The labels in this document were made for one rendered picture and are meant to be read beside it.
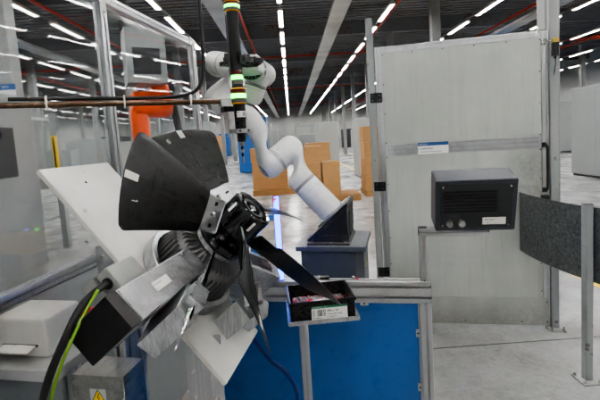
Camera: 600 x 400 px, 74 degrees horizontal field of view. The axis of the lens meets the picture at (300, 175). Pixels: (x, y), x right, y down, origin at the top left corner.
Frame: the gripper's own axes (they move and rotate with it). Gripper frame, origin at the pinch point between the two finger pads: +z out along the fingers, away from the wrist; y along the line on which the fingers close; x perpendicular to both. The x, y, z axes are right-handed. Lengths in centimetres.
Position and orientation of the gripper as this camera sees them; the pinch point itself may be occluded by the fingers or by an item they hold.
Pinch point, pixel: (235, 59)
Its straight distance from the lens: 119.6
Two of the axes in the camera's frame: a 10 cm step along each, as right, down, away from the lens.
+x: -0.6, -9.9, -0.9
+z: -1.8, 1.0, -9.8
